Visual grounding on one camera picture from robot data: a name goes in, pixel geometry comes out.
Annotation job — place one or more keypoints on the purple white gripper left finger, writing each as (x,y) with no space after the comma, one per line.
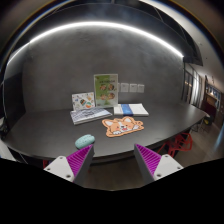
(74,167)

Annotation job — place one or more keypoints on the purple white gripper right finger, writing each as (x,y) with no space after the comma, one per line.
(154,166)

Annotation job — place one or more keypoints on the teal computer mouse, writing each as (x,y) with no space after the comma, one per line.
(84,141)

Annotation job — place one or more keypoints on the orange corgi mouse pad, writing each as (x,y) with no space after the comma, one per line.
(122,126)

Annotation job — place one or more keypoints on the red metal chair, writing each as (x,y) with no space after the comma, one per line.
(181,142)

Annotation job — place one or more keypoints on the white blue book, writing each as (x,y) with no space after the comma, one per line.
(130,110)

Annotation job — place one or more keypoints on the green standing menu sign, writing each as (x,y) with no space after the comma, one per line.
(106,90)

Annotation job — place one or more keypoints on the curved white led light strip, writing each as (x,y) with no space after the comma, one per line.
(98,24)

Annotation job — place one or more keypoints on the white wall paper right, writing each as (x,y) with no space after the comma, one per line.
(140,88)

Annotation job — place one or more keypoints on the white wall paper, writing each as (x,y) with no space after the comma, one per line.
(140,88)
(133,88)
(124,87)

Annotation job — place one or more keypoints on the white wall paper middle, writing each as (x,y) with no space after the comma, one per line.
(133,88)

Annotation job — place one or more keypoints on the white wall paper left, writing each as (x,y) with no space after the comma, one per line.
(124,87)

